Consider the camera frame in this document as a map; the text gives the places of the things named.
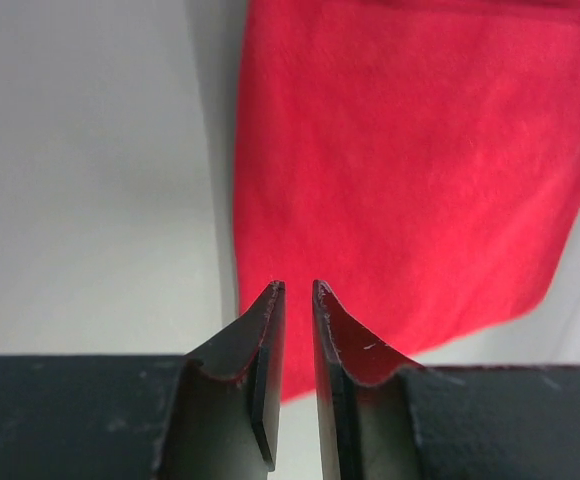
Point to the red t-shirt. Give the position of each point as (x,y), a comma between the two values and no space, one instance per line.
(421,157)

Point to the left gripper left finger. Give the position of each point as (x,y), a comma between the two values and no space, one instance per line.
(212,413)

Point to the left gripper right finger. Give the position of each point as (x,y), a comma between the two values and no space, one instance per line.
(384,416)

